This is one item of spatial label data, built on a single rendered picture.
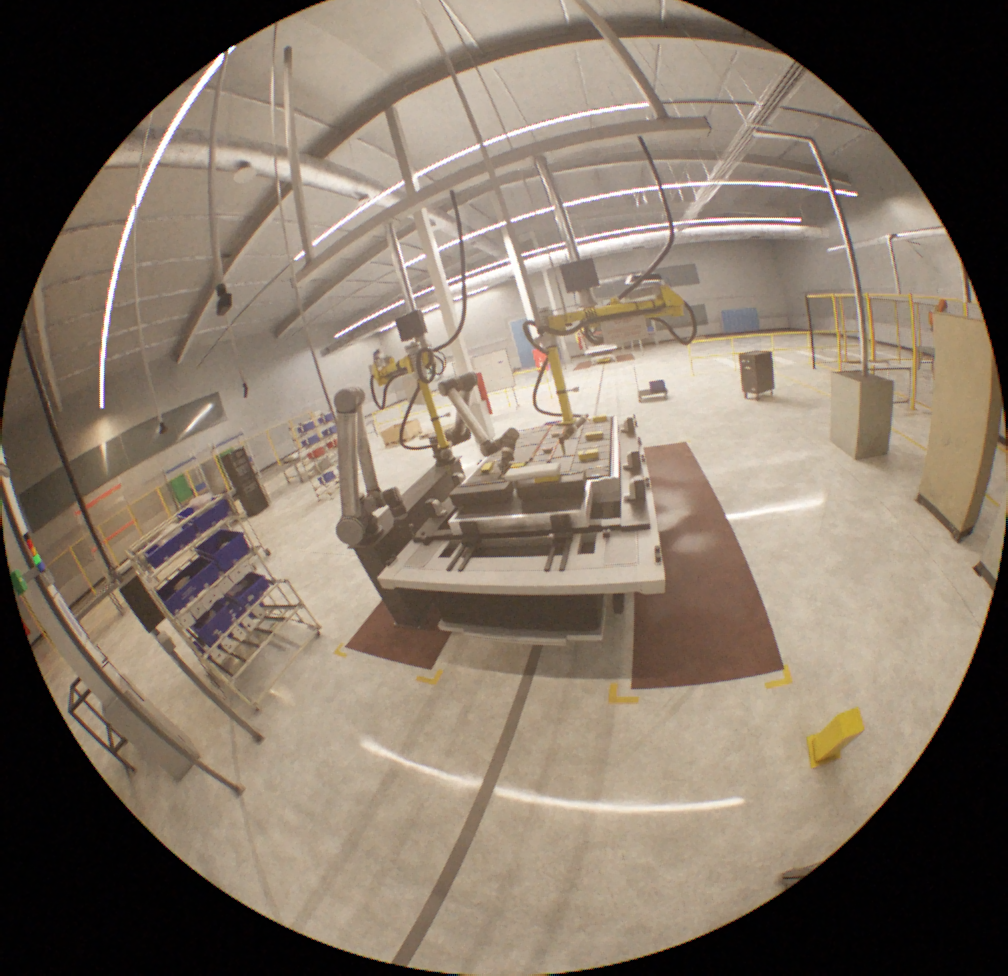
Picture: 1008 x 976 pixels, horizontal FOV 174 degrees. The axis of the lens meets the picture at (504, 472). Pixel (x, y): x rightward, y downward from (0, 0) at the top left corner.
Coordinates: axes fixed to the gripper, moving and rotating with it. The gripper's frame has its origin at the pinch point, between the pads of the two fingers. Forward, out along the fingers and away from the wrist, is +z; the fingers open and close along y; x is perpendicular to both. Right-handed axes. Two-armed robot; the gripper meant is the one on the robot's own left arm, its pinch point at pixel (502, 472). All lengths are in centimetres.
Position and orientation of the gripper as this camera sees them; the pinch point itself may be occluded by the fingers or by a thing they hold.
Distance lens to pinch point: 261.3
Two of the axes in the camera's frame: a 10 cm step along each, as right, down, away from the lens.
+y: 8.4, -0.4, -5.4
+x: 5.1, 4.1, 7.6
